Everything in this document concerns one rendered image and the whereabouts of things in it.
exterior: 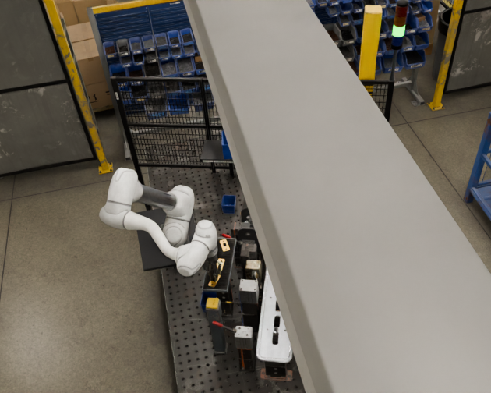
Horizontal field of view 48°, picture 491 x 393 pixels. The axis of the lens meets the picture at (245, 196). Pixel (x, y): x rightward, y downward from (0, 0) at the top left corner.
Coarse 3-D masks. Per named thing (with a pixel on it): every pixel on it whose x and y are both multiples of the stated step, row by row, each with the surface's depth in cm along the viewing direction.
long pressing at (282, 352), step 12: (264, 288) 314; (264, 300) 308; (276, 300) 308; (264, 312) 303; (276, 312) 303; (264, 324) 298; (264, 336) 293; (264, 348) 288; (276, 348) 287; (288, 348) 287; (264, 360) 283; (276, 360) 283; (288, 360) 282
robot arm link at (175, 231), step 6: (168, 222) 347; (174, 222) 346; (180, 222) 347; (186, 222) 350; (168, 228) 342; (174, 228) 342; (180, 228) 343; (186, 228) 349; (168, 234) 342; (174, 234) 342; (180, 234) 342; (186, 234) 350; (168, 240) 342; (174, 240) 342; (180, 240) 343; (174, 246) 348
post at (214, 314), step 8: (208, 312) 292; (216, 312) 291; (208, 320) 298; (216, 320) 297; (216, 328) 303; (216, 336) 309; (224, 336) 318; (216, 344) 315; (224, 344) 319; (216, 352) 320; (224, 352) 320
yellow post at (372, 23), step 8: (368, 8) 334; (376, 8) 333; (368, 16) 331; (376, 16) 330; (368, 24) 335; (376, 24) 334; (368, 32) 338; (376, 32) 337; (368, 40) 342; (376, 40) 341; (368, 48) 346; (376, 48) 345; (360, 56) 358; (368, 56) 350; (360, 64) 355; (368, 64) 354; (360, 72) 358; (368, 72) 357
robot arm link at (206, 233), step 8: (200, 224) 269; (208, 224) 269; (200, 232) 267; (208, 232) 268; (216, 232) 273; (192, 240) 270; (200, 240) 267; (208, 240) 268; (216, 240) 275; (208, 248) 268
